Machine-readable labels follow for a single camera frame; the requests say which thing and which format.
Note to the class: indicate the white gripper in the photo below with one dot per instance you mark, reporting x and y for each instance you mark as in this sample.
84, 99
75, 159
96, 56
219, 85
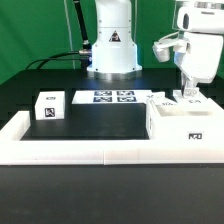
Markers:
199, 61

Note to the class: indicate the white cabinet door panel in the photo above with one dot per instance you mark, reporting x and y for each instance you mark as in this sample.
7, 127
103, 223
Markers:
159, 98
192, 101

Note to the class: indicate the white cabinet body box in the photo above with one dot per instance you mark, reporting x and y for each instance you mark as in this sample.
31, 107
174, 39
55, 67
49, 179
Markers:
185, 122

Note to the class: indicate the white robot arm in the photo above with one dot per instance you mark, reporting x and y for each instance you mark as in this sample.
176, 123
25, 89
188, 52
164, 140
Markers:
114, 54

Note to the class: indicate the small white tagged cube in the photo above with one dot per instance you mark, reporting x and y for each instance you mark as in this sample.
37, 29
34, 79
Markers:
50, 105

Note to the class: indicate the white U-shaped fence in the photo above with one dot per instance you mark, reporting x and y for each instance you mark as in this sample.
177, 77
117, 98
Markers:
15, 151

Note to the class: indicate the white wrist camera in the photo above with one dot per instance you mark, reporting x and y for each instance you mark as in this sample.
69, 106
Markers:
162, 48

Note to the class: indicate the flat white tag base plate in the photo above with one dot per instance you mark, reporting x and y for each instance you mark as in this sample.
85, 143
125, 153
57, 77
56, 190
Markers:
110, 96

